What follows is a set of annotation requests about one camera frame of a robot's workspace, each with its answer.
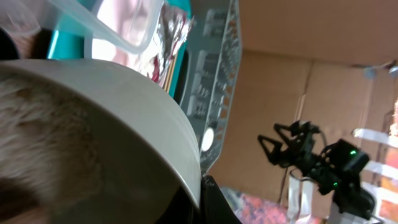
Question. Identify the white round plate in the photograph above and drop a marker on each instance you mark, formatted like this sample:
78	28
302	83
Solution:
130	27

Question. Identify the clear plastic bin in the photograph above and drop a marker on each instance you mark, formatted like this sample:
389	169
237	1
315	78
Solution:
70	16

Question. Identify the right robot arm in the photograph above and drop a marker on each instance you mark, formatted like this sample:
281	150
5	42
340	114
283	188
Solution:
335	169

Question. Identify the wooden chopstick left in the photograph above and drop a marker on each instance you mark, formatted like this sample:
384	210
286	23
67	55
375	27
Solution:
168	77

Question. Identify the grey bowl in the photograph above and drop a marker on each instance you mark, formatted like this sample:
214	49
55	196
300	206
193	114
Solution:
96	142

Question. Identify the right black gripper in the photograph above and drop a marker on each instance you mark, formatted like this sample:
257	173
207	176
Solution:
299	136

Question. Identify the teal serving tray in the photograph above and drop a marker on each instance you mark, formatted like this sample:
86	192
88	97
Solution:
68	46

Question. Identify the red foil wrapper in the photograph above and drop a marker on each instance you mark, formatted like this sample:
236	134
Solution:
171	32

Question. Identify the grey dishwasher rack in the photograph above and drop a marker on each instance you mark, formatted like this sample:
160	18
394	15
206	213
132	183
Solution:
214	48

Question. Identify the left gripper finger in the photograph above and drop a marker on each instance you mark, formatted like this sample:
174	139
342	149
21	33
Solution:
214	208

